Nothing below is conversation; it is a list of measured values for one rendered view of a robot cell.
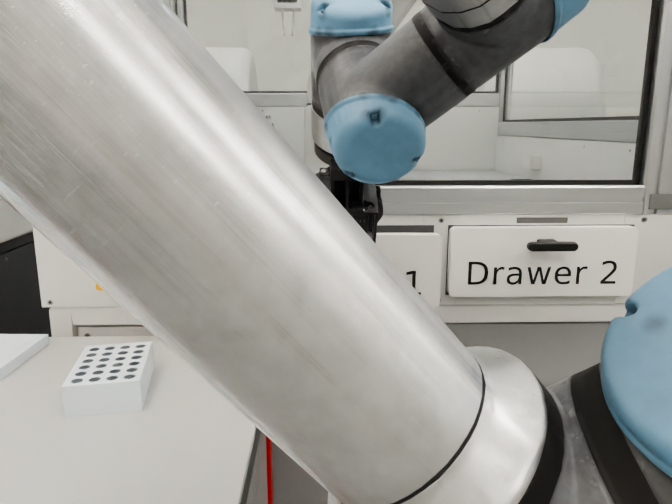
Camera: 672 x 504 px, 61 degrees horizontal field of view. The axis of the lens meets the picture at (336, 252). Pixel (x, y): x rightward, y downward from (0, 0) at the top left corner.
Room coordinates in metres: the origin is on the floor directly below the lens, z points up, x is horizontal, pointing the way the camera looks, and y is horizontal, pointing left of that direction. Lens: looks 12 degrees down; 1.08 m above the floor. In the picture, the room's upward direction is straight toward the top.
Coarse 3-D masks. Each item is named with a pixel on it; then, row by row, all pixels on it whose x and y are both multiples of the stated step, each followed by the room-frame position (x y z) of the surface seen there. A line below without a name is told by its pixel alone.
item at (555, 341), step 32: (64, 320) 0.87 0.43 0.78; (96, 320) 0.87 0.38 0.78; (128, 320) 0.87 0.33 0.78; (448, 320) 0.88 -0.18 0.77; (480, 320) 0.89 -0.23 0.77; (512, 320) 0.89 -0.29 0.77; (544, 320) 0.89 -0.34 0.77; (576, 320) 0.89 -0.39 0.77; (608, 320) 0.89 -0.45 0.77; (512, 352) 0.89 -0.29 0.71; (544, 352) 0.90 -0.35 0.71; (576, 352) 0.90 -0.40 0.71; (544, 384) 0.90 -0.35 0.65; (288, 480) 0.89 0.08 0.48
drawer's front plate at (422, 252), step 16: (384, 240) 0.80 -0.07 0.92; (400, 240) 0.80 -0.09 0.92; (416, 240) 0.80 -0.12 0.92; (432, 240) 0.80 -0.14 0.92; (400, 256) 0.80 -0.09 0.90; (416, 256) 0.80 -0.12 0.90; (432, 256) 0.80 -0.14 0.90; (400, 272) 0.80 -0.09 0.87; (416, 272) 0.80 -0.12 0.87; (432, 272) 0.80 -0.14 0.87; (416, 288) 0.80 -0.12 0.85; (432, 288) 0.80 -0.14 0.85; (432, 304) 0.80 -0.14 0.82
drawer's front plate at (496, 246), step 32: (448, 256) 0.87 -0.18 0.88; (480, 256) 0.86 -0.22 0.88; (512, 256) 0.86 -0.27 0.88; (544, 256) 0.86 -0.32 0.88; (576, 256) 0.86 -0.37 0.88; (608, 256) 0.87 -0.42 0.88; (448, 288) 0.86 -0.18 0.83; (480, 288) 0.86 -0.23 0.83; (512, 288) 0.86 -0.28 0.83; (544, 288) 0.86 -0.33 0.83; (576, 288) 0.86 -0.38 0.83; (608, 288) 0.87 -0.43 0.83
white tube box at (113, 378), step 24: (96, 360) 0.66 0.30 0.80; (120, 360) 0.66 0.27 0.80; (144, 360) 0.66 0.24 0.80; (72, 384) 0.59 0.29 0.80; (96, 384) 0.59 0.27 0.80; (120, 384) 0.60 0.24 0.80; (144, 384) 0.63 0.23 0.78; (72, 408) 0.59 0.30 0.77; (96, 408) 0.59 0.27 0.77; (120, 408) 0.60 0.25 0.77
